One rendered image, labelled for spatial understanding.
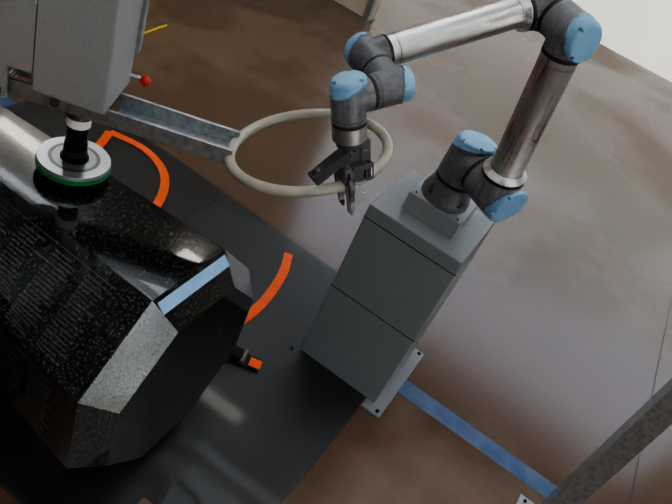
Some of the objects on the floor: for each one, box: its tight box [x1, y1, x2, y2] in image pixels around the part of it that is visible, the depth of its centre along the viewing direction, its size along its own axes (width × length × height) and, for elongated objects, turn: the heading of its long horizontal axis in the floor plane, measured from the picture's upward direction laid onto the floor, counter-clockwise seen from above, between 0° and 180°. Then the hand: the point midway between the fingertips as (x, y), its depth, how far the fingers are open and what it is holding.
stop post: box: [516, 378, 672, 504], centre depth 234 cm, size 20×20×109 cm
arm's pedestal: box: [290, 170, 495, 419], centre depth 279 cm, size 50×50×85 cm
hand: (344, 206), depth 182 cm, fingers closed on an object, 5 cm apart
